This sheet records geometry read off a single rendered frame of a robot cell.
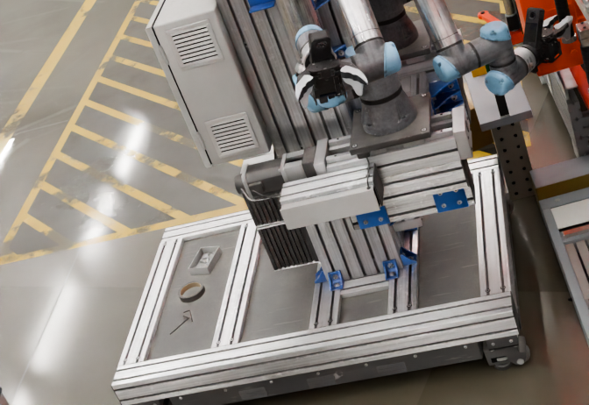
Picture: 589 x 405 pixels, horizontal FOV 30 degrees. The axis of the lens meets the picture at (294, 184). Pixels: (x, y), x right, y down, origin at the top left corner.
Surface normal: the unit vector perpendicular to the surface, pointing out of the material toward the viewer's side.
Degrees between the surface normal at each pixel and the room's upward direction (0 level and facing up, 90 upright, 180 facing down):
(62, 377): 0
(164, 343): 0
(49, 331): 0
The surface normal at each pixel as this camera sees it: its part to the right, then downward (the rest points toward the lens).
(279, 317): -0.32, -0.81
